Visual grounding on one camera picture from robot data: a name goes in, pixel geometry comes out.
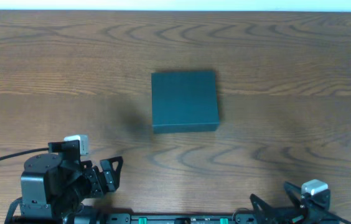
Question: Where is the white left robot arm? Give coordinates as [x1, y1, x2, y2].
[4, 152, 123, 223]

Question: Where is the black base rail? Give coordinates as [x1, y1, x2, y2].
[82, 212, 340, 224]

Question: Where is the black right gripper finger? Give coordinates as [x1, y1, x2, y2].
[283, 182, 301, 205]
[250, 194, 291, 224]

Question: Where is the black box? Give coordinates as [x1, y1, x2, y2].
[151, 70, 220, 134]

